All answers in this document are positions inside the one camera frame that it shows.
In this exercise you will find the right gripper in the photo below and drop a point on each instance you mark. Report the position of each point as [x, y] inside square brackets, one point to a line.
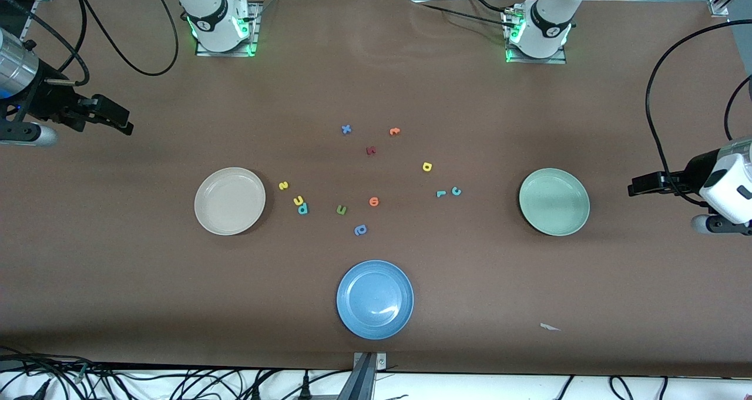
[48, 101]

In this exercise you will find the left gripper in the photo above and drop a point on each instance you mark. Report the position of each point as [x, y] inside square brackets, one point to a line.
[692, 172]

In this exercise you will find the teal foam letter d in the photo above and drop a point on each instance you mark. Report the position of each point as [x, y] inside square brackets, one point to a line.
[303, 209]

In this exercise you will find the green plate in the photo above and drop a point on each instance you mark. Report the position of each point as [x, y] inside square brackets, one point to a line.
[554, 202]

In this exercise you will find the beige brown plate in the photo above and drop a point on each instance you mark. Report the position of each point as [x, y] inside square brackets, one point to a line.
[230, 201]

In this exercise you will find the white paper scrap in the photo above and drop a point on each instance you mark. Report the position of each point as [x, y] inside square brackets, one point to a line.
[549, 327]

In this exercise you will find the blue foam letter a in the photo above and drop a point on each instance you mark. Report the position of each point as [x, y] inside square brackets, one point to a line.
[360, 230]

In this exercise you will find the blue plate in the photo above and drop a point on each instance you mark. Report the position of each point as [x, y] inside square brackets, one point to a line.
[375, 299]

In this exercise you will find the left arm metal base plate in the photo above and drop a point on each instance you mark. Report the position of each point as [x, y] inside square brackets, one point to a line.
[558, 59]

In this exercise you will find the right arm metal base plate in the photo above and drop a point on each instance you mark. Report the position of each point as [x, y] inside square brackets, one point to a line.
[249, 41]

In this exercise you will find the grey metal camera bracket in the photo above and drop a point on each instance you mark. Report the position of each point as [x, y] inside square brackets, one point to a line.
[365, 376]

